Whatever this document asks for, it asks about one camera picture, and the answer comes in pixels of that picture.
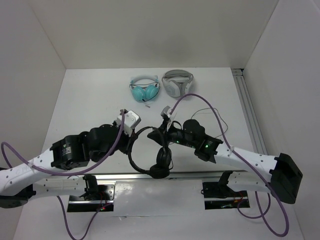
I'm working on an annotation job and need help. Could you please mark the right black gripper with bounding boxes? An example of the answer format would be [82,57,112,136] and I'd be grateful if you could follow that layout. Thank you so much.
[147,120,197,149]

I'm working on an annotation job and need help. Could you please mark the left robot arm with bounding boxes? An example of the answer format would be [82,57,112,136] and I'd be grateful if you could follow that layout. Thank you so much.
[0,118,139,209]

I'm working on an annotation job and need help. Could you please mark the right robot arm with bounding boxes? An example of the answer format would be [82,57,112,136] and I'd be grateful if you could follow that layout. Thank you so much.
[147,119,303,204]

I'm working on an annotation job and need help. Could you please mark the teal cat-ear headphones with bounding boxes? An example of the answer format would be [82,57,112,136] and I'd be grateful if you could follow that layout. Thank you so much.
[129,74,161,103]

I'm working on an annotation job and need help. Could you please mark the white grey gaming headset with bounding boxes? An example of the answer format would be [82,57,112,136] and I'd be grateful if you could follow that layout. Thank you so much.
[161,69,194,98]

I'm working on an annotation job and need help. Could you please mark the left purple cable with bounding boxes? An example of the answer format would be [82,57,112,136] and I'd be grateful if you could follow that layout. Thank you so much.
[1,109,126,176]

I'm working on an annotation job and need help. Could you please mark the purple cable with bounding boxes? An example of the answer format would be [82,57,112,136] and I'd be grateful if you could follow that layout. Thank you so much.
[1,109,126,176]
[166,93,291,237]

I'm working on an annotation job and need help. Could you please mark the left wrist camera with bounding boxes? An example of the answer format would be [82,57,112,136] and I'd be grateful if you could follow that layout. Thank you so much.
[123,109,141,137]

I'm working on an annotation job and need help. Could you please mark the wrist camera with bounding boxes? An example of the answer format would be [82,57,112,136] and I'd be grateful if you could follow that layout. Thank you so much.
[160,105,177,131]
[123,109,141,137]

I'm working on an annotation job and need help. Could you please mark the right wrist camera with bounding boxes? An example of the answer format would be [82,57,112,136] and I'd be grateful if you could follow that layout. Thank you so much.
[160,105,177,131]

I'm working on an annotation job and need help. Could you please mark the aluminium rail front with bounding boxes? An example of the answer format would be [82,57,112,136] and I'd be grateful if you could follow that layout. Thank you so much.
[56,170,253,186]

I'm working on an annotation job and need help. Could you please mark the aluminium rail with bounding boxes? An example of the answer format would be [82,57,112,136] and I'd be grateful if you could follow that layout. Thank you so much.
[56,170,253,186]
[231,68,268,155]

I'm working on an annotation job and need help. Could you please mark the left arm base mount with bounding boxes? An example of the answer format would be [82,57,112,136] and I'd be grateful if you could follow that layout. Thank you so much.
[67,181,116,213]

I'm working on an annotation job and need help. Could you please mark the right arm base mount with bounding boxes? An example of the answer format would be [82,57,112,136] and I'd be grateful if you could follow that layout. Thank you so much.
[200,182,250,210]

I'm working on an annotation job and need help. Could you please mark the aluminium rail right side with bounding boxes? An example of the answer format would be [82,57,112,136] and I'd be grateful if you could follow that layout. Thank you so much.
[231,68,268,155]

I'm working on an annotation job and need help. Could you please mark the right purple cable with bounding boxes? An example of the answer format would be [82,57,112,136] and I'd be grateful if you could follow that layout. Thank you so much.
[166,93,291,237]

